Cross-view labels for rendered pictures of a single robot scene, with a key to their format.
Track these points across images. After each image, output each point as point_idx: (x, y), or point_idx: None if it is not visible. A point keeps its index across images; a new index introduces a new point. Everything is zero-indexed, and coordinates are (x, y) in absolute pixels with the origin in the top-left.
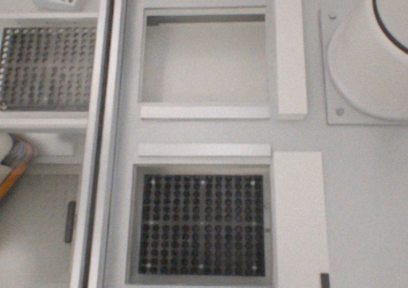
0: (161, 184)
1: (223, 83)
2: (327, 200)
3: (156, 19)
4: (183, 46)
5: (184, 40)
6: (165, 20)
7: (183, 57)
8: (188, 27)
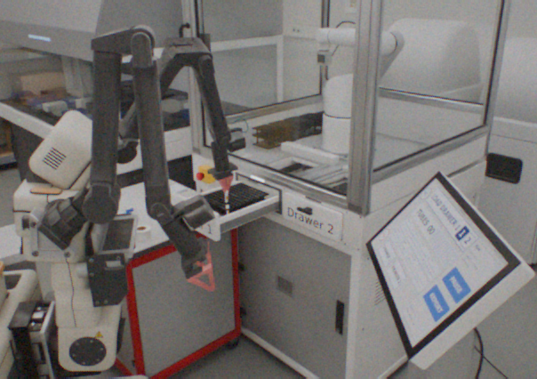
0: None
1: None
2: None
3: (252, 181)
4: (268, 189)
5: (266, 188)
6: (254, 182)
7: (272, 190)
8: (262, 185)
